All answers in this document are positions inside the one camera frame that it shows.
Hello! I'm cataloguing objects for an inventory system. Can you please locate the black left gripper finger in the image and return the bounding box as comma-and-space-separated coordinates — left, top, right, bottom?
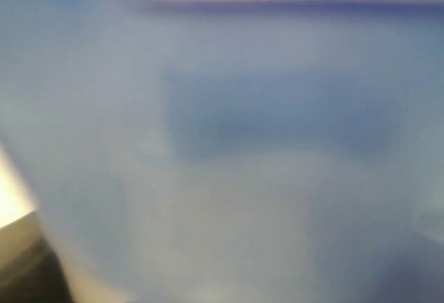
1, 213, 73, 302

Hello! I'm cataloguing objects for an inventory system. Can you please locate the blue plastic lid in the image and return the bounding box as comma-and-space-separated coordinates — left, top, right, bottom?
1, 0, 443, 302

